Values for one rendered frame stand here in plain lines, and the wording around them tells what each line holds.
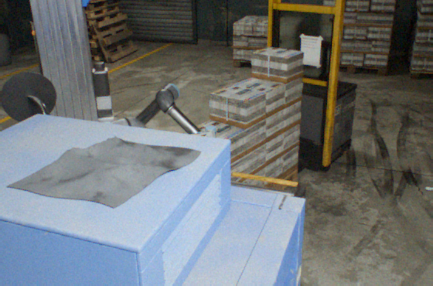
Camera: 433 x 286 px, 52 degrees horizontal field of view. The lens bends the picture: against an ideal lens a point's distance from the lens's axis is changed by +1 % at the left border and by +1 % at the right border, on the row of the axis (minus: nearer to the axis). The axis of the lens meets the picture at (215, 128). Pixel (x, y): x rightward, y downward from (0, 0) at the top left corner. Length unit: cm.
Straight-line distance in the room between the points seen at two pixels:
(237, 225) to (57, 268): 46
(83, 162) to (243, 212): 44
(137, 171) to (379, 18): 733
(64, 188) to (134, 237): 22
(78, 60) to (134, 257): 189
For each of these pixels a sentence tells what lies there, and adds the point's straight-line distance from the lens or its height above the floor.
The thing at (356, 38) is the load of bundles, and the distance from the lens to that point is 813.
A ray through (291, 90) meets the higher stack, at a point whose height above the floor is 99.
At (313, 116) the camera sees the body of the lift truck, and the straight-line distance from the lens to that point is 466.
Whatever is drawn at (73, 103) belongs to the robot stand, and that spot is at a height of 138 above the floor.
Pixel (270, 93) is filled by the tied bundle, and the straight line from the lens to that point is 368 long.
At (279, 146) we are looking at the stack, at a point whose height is 49.
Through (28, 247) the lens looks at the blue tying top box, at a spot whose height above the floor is 169.
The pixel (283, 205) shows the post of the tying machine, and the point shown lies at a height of 155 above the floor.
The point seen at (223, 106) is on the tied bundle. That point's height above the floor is 98.
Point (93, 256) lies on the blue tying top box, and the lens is 82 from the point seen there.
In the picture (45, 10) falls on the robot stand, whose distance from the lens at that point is 252.
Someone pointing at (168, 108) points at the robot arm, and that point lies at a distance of 282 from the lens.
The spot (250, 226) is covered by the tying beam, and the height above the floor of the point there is 155.
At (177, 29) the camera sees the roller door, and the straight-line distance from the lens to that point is 1078.
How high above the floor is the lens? 220
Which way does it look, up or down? 23 degrees down
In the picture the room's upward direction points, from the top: 1 degrees counter-clockwise
